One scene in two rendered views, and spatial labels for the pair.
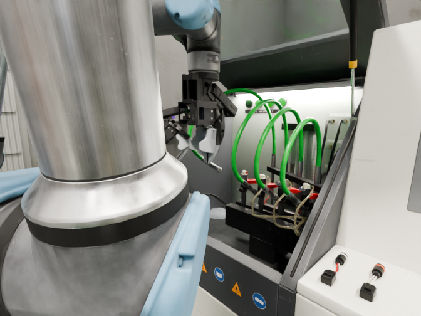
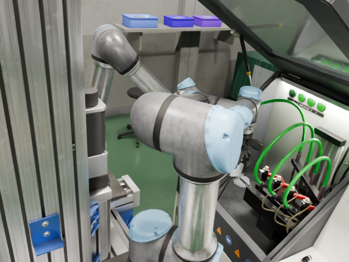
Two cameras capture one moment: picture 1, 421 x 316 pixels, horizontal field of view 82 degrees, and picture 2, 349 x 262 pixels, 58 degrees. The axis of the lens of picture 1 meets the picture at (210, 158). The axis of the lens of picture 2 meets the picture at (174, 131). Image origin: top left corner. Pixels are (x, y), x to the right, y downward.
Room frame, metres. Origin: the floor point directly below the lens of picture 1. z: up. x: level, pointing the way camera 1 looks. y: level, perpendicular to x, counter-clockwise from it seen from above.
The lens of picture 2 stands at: (-0.41, 0.02, 1.89)
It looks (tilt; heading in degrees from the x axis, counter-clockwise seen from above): 27 degrees down; 13
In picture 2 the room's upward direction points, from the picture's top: 6 degrees clockwise
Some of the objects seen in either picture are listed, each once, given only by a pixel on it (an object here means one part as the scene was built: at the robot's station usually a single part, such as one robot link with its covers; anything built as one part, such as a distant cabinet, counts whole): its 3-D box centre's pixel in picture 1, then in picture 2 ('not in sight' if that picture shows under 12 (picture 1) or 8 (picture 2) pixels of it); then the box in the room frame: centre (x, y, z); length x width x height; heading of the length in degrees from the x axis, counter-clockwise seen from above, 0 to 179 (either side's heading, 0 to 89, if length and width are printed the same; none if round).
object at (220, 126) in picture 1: (215, 126); (243, 162); (0.58, -0.01, 1.30); 0.05 x 0.02 x 0.09; 44
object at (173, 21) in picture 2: not in sight; (178, 21); (3.51, 1.05, 1.31); 0.33 x 0.23 x 0.11; 138
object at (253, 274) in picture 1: (197, 255); (216, 220); (0.73, 0.05, 0.87); 0.62 x 0.04 x 0.16; 44
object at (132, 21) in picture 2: not in sight; (139, 21); (3.11, 1.40, 1.31); 0.36 x 0.25 x 0.12; 138
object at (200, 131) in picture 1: (198, 145); not in sight; (0.60, 0.03, 1.25); 0.06 x 0.03 x 0.09; 134
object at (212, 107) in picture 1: (202, 101); (237, 145); (0.58, 0.02, 1.36); 0.09 x 0.08 x 0.12; 134
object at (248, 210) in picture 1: (269, 233); (274, 218); (0.80, -0.21, 0.91); 0.34 x 0.10 x 0.15; 44
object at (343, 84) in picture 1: (284, 89); (326, 98); (1.07, -0.32, 1.43); 0.54 x 0.03 x 0.02; 44
